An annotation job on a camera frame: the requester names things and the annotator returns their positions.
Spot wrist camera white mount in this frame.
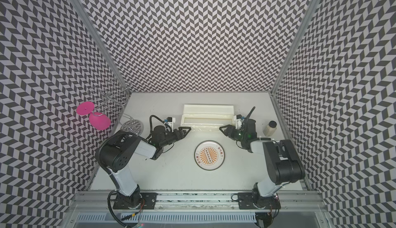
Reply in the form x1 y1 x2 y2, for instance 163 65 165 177
233 115 245 129
164 117 176 128

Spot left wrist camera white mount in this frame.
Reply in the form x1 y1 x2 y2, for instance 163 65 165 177
164 117 176 128

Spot aluminium corner post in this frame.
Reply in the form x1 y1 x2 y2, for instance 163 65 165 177
271 0 321 96
69 0 126 85

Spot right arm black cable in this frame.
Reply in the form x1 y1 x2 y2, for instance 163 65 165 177
244 106 256 125

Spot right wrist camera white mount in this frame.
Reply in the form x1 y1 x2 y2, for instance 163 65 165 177
233 115 245 129

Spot clear plastic wrap sheet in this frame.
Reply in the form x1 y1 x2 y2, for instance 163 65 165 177
190 126 220 133

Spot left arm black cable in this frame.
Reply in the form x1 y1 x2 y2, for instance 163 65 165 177
149 115 169 136

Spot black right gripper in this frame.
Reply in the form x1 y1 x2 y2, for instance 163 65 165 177
220 124 247 141

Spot aluminium corner post left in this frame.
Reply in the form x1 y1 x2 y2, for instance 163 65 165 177
69 0 126 85

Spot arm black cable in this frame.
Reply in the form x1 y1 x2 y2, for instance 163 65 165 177
244 106 256 125
149 115 169 136

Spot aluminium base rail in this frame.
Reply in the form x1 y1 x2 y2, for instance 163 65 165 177
69 190 327 213

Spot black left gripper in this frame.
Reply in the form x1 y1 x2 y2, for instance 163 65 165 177
160 127 192 148

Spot glass spice jar black lid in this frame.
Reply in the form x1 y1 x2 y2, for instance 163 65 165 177
263 120 277 137

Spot aluminium corner post right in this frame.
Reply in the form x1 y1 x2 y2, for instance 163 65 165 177
271 0 321 96

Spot chrome wire glass rack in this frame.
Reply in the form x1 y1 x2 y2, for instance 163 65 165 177
87 83 144 136

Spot pink plastic wine glass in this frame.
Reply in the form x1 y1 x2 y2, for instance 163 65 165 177
76 101 111 131

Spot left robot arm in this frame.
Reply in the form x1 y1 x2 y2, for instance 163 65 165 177
96 126 191 209

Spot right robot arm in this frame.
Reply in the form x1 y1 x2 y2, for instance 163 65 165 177
219 118 305 209

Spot white plate orange sunburst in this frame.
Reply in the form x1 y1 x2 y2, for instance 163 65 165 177
194 140 225 171

